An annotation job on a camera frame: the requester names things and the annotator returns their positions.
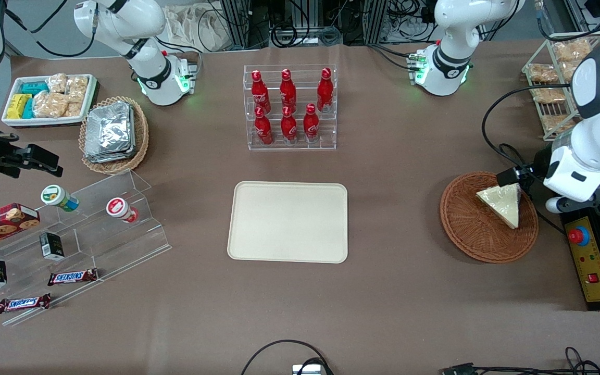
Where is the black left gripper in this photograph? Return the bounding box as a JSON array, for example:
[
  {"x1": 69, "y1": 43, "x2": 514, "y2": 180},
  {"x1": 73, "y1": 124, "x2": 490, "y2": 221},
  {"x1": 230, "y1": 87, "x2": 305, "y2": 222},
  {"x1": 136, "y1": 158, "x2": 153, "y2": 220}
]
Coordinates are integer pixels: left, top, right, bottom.
[{"x1": 519, "y1": 145, "x2": 556, "y2": 198}]

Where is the triangular sandwich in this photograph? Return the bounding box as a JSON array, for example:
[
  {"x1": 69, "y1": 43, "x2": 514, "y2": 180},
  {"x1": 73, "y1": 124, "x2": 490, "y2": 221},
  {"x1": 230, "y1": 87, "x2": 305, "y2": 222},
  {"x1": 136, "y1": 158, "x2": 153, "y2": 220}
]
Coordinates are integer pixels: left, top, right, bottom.
[{"x1": 476, "y1": 183, "x2": 522, "y2": 230}]

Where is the round brown wicker basket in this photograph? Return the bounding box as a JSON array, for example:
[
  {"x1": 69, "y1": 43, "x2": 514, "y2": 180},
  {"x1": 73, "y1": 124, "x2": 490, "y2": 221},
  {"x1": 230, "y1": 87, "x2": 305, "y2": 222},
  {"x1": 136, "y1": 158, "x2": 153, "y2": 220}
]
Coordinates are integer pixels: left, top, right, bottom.
[{"x1": 439, "y1": 171, "x2": 540, "y2": 264}]

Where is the white rectangular snack tray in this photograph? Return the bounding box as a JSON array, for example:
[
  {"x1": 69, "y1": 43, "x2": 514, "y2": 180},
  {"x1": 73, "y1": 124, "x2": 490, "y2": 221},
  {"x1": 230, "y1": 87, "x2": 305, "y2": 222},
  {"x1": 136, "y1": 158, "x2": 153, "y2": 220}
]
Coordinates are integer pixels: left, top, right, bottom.
[{"x1": 1, "y1": 73, "x2": 98, "y2": 129}]

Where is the oval light wicker basket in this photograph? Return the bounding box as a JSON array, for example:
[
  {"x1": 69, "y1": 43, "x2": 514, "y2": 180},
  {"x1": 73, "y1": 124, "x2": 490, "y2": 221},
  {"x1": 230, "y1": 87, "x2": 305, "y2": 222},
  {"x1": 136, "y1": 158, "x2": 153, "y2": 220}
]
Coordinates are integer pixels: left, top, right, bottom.
[{"x1": 78, "y1": 96, "x2": 150, "y2": 174}]

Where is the beige plastic tray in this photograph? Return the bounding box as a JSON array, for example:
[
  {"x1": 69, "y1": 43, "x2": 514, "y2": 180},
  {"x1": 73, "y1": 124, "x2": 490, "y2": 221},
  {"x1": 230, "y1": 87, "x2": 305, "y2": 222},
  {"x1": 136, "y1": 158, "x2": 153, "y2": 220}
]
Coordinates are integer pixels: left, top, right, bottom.
[{"x1": 227, "y1": 181, "x2": 349, "y2": 264}]

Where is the green lid cup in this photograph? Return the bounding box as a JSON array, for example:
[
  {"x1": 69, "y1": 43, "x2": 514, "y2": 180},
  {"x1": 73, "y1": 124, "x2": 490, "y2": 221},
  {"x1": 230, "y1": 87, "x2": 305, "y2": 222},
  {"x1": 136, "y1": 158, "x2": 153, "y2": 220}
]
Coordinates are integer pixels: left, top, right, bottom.
[{"x1": 40, "y1": 184, "x2": 80, "y2": 213}]

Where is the yellow snack packet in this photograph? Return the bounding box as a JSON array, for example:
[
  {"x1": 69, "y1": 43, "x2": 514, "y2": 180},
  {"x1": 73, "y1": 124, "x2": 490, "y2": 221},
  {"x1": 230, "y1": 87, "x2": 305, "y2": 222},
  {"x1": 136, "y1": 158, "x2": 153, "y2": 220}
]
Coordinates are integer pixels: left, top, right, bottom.
[{"x1": 6, "y1": 93, "x2": 33, "y2": 120}]

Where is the bagged fried snack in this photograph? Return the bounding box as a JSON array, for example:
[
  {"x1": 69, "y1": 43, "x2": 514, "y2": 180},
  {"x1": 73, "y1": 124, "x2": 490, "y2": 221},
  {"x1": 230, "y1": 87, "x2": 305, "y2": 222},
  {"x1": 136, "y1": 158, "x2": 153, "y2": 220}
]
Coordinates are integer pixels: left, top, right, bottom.
[
  {"x1": 528, "y1": 63, "x2": 559, "y2": 83},
  {"x1": 531, "y1": 87, "x2": 572, "y2": 104},
  {"x1": 542, "y1": 114, "x2": 576, "y2": 134},
  {"x1": 553, "y1": 39, "x2": 593, "y2": 64}
]

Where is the small black box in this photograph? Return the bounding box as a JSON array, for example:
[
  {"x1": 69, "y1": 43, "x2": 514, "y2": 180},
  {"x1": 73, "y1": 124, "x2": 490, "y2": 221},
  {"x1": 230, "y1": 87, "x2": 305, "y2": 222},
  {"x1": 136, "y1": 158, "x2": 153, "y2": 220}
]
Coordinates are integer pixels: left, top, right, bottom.
[{"x1": 39, "y1": 232, "x2": 66, "y2": 261}]

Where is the yellow emergency stop box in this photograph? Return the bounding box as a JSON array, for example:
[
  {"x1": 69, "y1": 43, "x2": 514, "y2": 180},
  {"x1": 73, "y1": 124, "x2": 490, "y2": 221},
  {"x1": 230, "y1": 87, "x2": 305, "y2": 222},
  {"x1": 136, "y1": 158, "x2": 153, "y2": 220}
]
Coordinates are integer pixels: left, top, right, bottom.
[{"x1": 564, "y1": 216, "x2": 600, "y2": 303}]

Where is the silver foil packets stack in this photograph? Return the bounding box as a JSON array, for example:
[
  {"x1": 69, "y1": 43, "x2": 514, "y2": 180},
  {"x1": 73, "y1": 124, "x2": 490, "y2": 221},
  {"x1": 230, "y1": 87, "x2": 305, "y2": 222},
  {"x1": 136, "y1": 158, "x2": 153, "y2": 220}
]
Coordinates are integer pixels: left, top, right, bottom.
[{"x1": 83, "y1": 101, "x2": 137, "y2": 164}]

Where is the red lid cup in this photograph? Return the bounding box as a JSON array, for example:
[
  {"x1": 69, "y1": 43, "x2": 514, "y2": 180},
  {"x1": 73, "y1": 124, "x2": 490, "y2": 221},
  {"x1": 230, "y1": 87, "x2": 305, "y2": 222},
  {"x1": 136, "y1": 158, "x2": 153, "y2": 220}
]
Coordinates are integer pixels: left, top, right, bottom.
[{"x1": 106, "y1": 197, "x2": 140, "y2": 224}]

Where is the brown Snickers bar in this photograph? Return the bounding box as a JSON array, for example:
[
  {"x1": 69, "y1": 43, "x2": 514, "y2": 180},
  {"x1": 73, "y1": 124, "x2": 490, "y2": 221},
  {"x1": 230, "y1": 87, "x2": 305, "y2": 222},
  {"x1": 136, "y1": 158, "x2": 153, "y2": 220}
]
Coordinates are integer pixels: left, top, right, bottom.
[
  {"x1": 47, "y1": 268, "x2": 99, "y2": 286},
  {"x1": 0, "y1": 293, "x2": 52, "y2": 314}
]

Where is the clear acrylic stepped shelf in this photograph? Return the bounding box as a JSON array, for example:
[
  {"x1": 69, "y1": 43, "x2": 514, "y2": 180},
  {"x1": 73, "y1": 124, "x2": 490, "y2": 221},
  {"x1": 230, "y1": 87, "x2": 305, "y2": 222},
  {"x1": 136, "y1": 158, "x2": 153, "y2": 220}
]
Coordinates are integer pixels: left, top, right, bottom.
[{"x1": 0, "y1": 169, "x2": 172, "y2": 328}]

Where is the clear acrylic bottle rack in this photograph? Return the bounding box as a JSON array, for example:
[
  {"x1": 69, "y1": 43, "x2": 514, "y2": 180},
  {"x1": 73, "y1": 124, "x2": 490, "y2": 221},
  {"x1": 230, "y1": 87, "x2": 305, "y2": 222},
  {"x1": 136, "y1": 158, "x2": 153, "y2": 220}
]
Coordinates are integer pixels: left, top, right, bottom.
[{"x1": 243, "y1": 64, "x2": 339, "y2": 152}]

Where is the red cola bottle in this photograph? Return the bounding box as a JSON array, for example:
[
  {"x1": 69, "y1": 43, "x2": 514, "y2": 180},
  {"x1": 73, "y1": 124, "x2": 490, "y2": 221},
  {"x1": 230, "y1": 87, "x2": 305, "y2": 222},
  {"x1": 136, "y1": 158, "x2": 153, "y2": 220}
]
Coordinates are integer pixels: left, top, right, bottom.
[
  {"x1": 280, "y1": 105, "x2": 298, "y2": 144},
  {"x1": 280, "y1": 68, "x2": 297, "y2": 110},
  {"x1": 251, "y1": 70, "x2": 271, "y2": 113},
  {"x1": 303, "y1": 103, "x2": 321, "y2": 143},
  {"x1": 317, "y1": 67, "x2": 334, "y2": 113},
  {"x1": 254, "y1": 106, "x2": 274, "y2": 146}
]

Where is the beige cloth bag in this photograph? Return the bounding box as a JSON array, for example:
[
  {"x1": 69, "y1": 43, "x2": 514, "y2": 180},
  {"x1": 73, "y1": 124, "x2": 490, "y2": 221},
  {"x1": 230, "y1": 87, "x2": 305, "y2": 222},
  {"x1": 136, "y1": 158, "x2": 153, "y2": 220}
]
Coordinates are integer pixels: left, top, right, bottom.
[{"x1": 164, "y1": 4, "x2": 234, "y2": 53}]

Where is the black left wrist camera cable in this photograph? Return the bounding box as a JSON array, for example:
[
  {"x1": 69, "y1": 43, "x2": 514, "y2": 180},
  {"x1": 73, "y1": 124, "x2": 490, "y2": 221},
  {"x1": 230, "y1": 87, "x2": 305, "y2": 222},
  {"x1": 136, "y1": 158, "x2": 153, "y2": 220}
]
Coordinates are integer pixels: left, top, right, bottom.
[{"x1": 481, "y1": 82, "x2": 571, "y2": 235}]

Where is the cream wire rack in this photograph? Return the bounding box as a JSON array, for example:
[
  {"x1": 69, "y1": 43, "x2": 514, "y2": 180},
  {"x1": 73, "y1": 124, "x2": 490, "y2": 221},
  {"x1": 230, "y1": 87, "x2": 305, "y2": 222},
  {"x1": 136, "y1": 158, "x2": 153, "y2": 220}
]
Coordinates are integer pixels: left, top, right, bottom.
[{"x1": 521, "y1": 31, "x2": 600, "y2": 142}]

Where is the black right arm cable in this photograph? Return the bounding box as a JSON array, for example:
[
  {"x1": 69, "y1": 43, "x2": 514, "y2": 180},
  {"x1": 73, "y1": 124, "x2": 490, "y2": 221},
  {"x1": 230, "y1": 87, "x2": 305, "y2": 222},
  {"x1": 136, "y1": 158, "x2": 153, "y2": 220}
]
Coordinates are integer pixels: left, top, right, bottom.
[{"x1": 4, "y1": 0, "x2": 98, "y2": 59}]

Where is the black cable with connector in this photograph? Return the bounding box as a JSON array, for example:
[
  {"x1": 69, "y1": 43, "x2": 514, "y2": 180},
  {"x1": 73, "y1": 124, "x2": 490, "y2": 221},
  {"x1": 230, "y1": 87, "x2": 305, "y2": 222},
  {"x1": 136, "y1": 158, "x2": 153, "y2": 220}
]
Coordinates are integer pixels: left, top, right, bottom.
[{"x1": 440, "y1": 346, "x2": 600, "y2": 375}]

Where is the coiled black cable bundle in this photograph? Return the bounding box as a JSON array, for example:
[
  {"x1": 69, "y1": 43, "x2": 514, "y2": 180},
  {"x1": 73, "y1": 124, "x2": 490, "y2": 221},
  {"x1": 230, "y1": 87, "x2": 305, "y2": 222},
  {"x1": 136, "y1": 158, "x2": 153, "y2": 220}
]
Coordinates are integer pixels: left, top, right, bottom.
[{"x1": 270, "y1": 21, "x2": 343, "y2": 48}]

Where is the black looped cable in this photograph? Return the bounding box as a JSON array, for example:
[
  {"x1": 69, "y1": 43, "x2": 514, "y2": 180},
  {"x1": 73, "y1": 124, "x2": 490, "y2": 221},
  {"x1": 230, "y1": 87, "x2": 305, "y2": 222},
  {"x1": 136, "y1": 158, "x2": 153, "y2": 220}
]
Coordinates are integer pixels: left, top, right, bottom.
[{"x1": 241, "y1": 339, "x2": 333, "y2": 375}]

